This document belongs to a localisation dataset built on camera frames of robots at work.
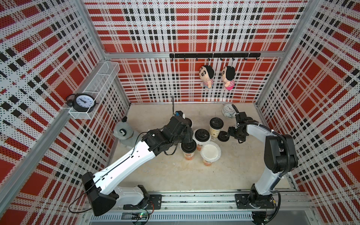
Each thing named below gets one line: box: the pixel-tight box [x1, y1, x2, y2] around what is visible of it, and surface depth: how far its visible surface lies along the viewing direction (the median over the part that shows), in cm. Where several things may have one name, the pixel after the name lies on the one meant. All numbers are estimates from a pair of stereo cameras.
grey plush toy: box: [112, 116, 134, 149], surface depth 82 cm
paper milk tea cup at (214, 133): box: [209, 125, 223, 140], surface depth 92 cm
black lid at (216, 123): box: [209, 117, 225, 130], surface depth 88 cm
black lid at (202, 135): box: [194, 128, 211, 143], surface depth 81 cm
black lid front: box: [180, 139, 197, 154], surface depth 77 cm
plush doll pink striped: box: [221, 65, 236, 90], surface depth 96 cm
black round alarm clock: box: [65, 93, 99, 113], surface depth 64 cm
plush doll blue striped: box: [199, 65, 215, 90], surface depth 95 cm
